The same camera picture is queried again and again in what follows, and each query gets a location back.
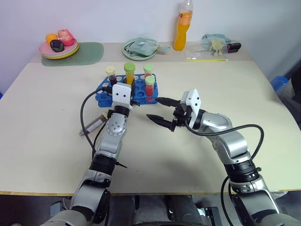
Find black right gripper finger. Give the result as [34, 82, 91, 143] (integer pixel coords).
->
[156, 97, 182, 108]
[146, 114, 176, 132]

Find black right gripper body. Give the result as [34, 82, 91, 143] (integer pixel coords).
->
[172, 98, 191, 129]

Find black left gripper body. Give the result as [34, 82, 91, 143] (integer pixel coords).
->
[116, 79, 137, 101]

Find orange test tube green cap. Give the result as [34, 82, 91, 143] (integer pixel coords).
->
[124, 62, 136, 86]

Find blue test tube rack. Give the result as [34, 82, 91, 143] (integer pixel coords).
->
[95, 73, 159, 109]

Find red test tube green cap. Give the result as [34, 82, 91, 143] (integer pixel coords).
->
[144, 75, 155, 102]

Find dark red tube yellow cap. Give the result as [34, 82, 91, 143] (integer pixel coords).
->
[105, 66, 118, 86]

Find pale tube light green cap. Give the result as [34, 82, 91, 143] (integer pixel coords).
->
[143, 64, 154, 78]

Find dark red tube brown cap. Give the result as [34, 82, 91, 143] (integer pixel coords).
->
[79, 112, 109, 137]

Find light green plate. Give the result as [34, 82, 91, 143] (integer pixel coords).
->
[121, 37, 158, 62]

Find green place mat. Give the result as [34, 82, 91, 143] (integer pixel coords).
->
[41, 42, 105, 67]

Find light green pouch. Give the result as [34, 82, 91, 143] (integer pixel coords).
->
[128, 37, 158, 57]

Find light green spoon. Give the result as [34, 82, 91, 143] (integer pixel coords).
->
[155, 44, 171, 54]

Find stack of coloured plates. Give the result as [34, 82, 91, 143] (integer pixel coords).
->
[41, 43, 80, 60]

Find pink toy fruit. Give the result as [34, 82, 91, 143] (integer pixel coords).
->
[57, 28, 75, 47]

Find purple toy fruit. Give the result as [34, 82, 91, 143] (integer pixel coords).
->
[49, 39, 65, 52]

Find orange drink bottle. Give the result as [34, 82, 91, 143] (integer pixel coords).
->
[174, 0, 194, 51]

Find clear bag with yellow toy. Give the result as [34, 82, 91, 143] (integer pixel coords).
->
[200, 37, 229, 57]

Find pink plate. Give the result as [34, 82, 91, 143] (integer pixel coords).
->
[39, 38, 79, 57]

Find orange toy fruit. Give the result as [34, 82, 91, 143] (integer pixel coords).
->
[45, 33, 58, 45]

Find teal cloth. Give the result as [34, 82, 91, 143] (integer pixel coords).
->
[202, 33, 232, 45]

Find black and red tool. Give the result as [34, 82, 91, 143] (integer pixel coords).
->
[226, 42, 242, 53]

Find dark rounded shape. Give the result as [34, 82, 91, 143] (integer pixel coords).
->
[164, 195, 203, 226]

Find blue water jug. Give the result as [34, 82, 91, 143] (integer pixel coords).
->
[269, 76, 289, 95]

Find small grey box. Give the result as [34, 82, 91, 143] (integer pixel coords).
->
[50, 202, 63, 215]

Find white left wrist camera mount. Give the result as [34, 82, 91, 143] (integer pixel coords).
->
[111, 82, 133, 110]

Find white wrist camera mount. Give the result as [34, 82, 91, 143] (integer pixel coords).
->
[182, 89, 201, 130]
[111, 82, 133, 110]

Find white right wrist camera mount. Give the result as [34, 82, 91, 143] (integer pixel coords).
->
[182, 89, 201, 130]

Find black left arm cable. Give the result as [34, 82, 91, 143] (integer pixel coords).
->
[80, 89, 113, 156]

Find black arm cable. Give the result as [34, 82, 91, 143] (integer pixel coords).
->
[80, 89, 113, 156]
[184, 119, 264, 163]

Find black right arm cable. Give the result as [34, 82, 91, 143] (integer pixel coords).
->
[184, 119, 264, 163]

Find thin black shoulder cable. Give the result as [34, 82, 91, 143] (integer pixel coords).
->
[220, 176, 237, 226]

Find black metal bracket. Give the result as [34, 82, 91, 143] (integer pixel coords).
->
[198, 206, 221, 223]

